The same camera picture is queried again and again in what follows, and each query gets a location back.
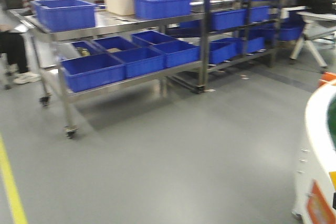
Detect blue bin lower shelf right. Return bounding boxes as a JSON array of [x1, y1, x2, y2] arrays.
[[152, 40, 200, 68]]

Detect blue bin shelf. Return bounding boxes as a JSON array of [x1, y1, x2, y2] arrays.
[[61, 53, 125, 92], [112, 47, 165, 79], [152, 40, 200, 68]]

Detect blue bin lower shelf middle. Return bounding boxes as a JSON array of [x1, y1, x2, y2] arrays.
[[112, 47, 165, 79]]

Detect blue bin lower shelf front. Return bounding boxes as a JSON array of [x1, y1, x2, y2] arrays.
[[61, 53, 125, 92]]

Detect blue bin on cart top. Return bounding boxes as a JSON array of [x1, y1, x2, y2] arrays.
[[31, 0, 96, 33]]

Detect large blue crate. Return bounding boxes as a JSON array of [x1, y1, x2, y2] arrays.
[[134, 0, 192, 19]]

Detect steel wheeled shelf cart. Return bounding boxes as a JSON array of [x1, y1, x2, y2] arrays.
[[9, 9, 202, 138]]

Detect white outer conveyor rim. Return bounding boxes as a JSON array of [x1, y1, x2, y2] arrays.
[[292, 80, 335, 223]]

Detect seated person legs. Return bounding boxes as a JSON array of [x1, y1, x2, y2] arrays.
[[1, 24, 41, 85]]

